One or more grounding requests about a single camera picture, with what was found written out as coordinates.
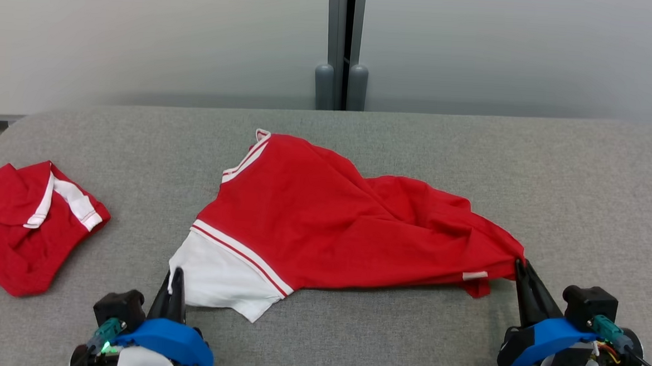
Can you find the grey cylindrical post foot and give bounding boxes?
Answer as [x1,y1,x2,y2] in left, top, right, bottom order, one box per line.
[313,63,337,111]
[346,63,369,112]

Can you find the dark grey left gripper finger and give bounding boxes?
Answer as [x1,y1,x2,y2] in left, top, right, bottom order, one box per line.
[147,270,173,321]
[167,266,189,325]

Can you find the grey metal partition post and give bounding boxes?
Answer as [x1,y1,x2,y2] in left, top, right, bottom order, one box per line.
[322,0,367,112]

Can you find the red shorts with white stripe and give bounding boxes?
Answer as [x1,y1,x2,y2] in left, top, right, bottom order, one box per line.
[0,158,114,312]

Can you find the teal camera connector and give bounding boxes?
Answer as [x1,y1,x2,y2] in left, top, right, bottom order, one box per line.
[91,316,128,356]
[586,314,646,366]

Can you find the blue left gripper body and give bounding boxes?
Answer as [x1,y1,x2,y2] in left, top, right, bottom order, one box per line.
[109,315,217,366]

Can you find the red white jersey shirt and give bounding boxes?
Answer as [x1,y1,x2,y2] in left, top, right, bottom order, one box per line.
[166,124,532,338]

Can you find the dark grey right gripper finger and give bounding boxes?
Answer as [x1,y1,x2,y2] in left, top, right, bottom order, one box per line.
[512,258,540,330]
[520,258,567,329]

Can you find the teal left camera connector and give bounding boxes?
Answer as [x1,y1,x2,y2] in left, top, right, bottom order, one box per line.
[91,316,128,356]

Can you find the teal right camera connector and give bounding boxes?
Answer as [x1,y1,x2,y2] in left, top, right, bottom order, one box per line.
[586,314,646,366]

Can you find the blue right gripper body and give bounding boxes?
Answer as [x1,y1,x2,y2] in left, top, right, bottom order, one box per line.
[496,314,605,366]

